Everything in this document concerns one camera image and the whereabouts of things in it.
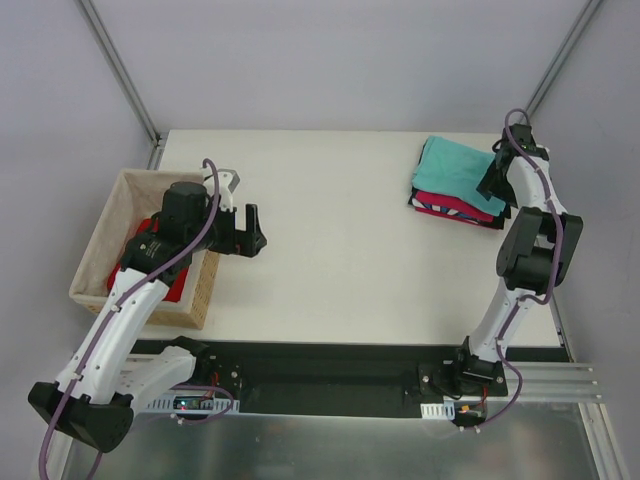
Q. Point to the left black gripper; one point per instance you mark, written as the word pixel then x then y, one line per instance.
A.
pixel 241 233

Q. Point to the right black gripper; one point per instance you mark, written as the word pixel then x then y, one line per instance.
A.
pixel 492 176

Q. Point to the black t shirt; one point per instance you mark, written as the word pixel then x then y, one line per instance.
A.
pixel 501 219

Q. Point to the pink t shirt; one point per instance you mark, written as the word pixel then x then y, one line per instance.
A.
pixel 449 207

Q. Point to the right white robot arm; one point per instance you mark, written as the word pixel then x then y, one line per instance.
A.
pixel 532 261

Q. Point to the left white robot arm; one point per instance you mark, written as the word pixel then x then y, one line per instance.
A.
pixel 90 401

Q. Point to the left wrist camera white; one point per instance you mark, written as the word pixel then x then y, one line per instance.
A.
pixel 228 180

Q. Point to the left aluminium frame post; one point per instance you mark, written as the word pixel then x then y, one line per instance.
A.
pixel 114 61

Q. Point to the aluminium frame post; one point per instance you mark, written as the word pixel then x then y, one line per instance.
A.
pixel 114 61
pixel 568 45

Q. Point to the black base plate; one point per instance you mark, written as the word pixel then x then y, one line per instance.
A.
pixel 333 380

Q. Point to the right aluminium frame post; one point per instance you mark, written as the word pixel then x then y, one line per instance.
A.
pixel 568 45

